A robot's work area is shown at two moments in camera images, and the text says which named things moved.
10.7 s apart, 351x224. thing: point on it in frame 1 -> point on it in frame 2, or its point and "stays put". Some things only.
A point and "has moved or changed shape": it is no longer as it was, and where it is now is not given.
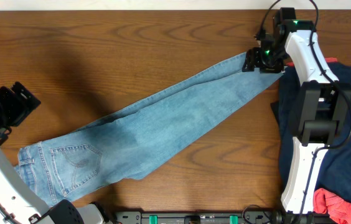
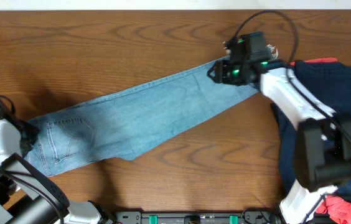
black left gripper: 20,109 -> 35,130
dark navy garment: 348,167 stays put
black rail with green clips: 197,217 stays put
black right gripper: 252,60 -> 222,66
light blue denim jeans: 126,142 has moved or changed shape
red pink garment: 338,210 stays put
